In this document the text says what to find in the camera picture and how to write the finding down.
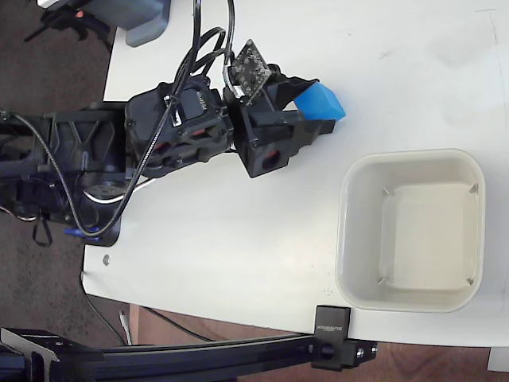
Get blue cube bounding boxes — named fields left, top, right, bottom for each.
left=293, top=82, right=348, bottom=122

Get black strap loop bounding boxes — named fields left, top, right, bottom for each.
left=32, top=218, right=55, bottom=248

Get black aluminium rail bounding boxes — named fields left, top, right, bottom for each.
left=0, top=326, right=319, bottom=382

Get black stand with orange button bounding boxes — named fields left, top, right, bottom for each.
left=23, top=0, right=117, bottom=53

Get white square plastic bin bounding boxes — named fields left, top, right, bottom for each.
left=334, top=147, right=488, bottom=314

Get black floor cable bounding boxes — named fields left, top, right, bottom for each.
left=146, top=306, right=216, bottom=343
left=80, top=272, right=125, bottom=346

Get black table clamp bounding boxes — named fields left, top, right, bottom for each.
left=310, top=305, right=378, bottom=372

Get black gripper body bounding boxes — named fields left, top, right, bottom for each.
left=222, top=63, right=308, bottom=179

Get gripper-mounted camera circuit board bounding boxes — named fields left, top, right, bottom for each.
left=227, top=38, right=274, bottom=99

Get white paper sheet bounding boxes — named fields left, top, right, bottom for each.
left=486, top=346, right=509, bottom=373

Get white arm wire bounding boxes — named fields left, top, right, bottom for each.
left=84, top=181, right=154, bottom=206

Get gray device base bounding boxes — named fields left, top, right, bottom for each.
left=85, top=0, right=173, bottom=49

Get blue clamp handle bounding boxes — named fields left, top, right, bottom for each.
left=63, top=227, right=101, bottom=242

